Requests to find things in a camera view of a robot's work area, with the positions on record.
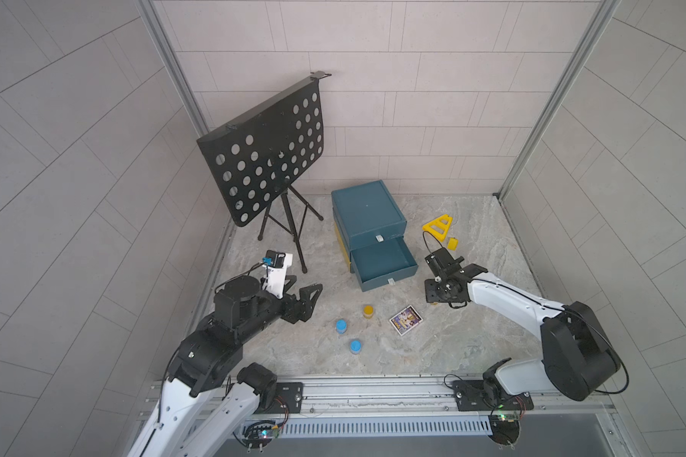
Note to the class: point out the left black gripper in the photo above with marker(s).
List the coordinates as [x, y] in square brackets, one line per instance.
[305, 308]

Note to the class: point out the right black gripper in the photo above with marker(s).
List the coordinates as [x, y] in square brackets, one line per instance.
[430, 296]

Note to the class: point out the teal three-drawer cabinet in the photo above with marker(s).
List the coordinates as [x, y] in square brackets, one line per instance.
[371, 228]

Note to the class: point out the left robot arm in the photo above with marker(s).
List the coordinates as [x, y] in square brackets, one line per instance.
[198, 410]

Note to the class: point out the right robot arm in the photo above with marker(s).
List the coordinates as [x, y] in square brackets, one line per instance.
[577, 357]

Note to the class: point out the orange-yellow paint can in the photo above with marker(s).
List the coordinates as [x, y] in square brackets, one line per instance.
[368, 311]

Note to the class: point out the colourful picture card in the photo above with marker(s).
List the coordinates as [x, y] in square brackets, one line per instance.
[405, 320]

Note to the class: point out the black perforated music stand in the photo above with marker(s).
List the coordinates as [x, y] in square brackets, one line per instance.
[256, 157]

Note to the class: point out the left green circuit board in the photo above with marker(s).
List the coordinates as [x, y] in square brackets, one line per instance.
[260, 434]

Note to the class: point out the green circuit board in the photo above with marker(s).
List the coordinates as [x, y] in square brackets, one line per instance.
[260, 434]
[504, 431]

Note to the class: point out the right green circuit board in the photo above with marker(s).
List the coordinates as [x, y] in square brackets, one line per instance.
[504, 431]

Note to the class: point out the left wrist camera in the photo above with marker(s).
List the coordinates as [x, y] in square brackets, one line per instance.
[276, 265]

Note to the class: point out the yellow triangular plastic frame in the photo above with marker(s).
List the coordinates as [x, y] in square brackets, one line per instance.
[439, 227]

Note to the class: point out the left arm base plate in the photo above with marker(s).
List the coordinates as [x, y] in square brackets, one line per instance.
[286, 397]

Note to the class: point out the aluminium mounting rail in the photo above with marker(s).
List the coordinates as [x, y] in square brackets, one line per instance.
[412, 395]

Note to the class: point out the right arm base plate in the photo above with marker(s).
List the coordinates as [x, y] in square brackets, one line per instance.
[477, 395]

